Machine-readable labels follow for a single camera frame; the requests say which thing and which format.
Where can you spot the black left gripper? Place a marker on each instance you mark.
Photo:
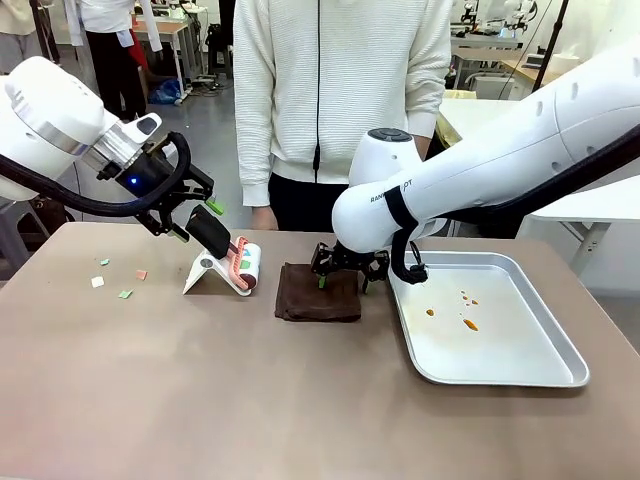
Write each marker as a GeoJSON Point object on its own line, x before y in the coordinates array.
{"type": "Point", "coordinates": [150, 172]}

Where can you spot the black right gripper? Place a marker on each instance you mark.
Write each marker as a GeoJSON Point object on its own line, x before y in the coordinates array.
{"type": "Point", "coordinates": [350, 260]}

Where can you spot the brown cloth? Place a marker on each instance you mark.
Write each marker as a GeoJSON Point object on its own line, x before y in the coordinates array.
{"type": "Point", "coordinates": [310, 305]}

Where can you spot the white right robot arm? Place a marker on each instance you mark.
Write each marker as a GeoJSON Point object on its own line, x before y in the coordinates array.
{"type": "Point", "coordinates": [475, 165]}

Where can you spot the person left forearm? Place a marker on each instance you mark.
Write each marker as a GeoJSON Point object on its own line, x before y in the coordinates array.
{"type": "Point", "coordinates": [430, 90]}

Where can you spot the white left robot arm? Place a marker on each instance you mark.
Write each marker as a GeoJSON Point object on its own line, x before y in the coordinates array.
{"type": "Point", "coordinates": [45, 115]}

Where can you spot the person right forearm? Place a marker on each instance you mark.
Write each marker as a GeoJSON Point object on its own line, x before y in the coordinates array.
{"type": "Point", "coordinates": [252, 160]}

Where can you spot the person right hand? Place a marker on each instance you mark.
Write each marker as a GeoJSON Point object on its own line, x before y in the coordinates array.
{"type": "Point", "coordinates": [262, 217]}

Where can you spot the person left hand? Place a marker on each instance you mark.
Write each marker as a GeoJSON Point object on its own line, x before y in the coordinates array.
{"type": "Point", "coordinates": [423, 147]}

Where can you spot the white lint roller stand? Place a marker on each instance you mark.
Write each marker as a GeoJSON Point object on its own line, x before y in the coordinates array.
{"type": "Point", "coordinates": [200, 274]}

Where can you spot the pink paper scrap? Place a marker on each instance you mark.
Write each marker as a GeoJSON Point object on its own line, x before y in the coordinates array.
{"type": "Point", "coordinates": [142, 275]}

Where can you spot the black trousers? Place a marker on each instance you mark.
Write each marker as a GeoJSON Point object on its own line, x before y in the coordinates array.
{"type": "Point", "coordinates": [300, 205]}

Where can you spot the large green paper scrap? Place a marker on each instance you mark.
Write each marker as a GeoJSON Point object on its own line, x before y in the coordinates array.
{"type": "Point", "coordinates": [125, 294]}

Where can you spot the white paper scrap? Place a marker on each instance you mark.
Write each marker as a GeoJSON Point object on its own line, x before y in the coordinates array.
{"type": "Point", "coordinates": [97, 282]}

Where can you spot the blue plastic bag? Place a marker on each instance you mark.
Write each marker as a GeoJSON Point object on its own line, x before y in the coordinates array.
{"type": "Point", "coordinates": [165, 92]}

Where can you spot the brown bag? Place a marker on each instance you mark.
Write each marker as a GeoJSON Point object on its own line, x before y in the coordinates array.
{"type": "Point", "coordinates": [50, 215]}

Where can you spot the long orange sauce stain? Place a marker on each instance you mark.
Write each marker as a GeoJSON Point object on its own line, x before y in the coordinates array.
{"type": "Point", "coordinates": [471, 325]}

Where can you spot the bystander in black trousers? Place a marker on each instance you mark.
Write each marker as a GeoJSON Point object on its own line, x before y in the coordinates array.
{"type": "Point", "coordinates": [115, 60]}

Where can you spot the wooden background table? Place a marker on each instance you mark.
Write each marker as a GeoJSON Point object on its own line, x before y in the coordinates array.
{"type": "Point", "coordinates": [170, 35]}

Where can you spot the silver metal tray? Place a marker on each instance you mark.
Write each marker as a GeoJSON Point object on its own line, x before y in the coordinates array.
{"type": "Point", "coordinates": [500, 352]}

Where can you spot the person in white sweater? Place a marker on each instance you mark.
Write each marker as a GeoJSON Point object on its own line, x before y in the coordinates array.
{"type": "Point", "coordinates": [350, 90]}

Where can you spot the bystander in light clothes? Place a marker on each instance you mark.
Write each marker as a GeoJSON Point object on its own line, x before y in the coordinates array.
{"type": "Point", "coordinates": [17, 30]}

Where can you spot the white side table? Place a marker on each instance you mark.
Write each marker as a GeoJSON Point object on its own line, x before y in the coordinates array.
{"type": "Point", "coordinates": [590, 210]}

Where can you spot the black tripod pole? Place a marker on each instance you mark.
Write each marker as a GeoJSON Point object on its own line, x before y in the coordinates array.
{"type": "Point", "coordinates": [549, 45]}

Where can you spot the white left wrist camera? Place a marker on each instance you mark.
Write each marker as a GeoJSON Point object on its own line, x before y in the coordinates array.
{"type": "Point", "coordinates": [145, 126]}

